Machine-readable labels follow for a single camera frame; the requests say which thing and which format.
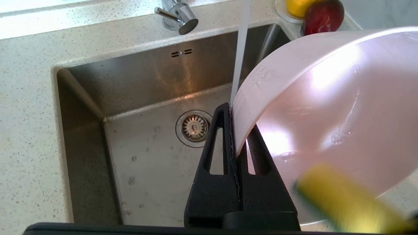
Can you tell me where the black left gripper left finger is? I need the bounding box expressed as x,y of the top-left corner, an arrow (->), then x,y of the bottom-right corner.
184,102 -> 241,229

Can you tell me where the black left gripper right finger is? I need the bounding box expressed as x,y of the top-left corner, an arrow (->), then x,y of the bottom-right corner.
237,124 -> 301,229

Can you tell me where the yellow green sponge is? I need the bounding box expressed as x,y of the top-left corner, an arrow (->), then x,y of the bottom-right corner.
294,163 -> 418,234

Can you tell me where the pink plastic bowl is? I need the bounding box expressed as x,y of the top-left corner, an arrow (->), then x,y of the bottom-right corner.
231,27 -> 418,226

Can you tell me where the chrome gooseneck faucet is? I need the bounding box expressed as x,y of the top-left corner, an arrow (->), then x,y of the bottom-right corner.
154,0 -> 199,35

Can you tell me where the stainless steel sink basin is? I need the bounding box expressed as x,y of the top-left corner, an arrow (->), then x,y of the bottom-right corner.
52,22 -> 293,226

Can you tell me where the round metal drain strainer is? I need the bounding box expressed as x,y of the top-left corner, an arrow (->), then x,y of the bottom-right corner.
175,110 -> 213,148

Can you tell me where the running water stream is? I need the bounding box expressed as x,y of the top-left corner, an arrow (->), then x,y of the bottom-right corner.
230,0 -> 252,105

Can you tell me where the small white plate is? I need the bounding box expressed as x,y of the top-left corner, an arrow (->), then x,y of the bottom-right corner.
275,0 -> 306,24

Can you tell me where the dark red apple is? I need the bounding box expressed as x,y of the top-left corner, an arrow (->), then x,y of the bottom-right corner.
304,0 -> 345,36

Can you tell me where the yellow pear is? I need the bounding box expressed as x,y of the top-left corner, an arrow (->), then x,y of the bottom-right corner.
286,0 -> 319,18

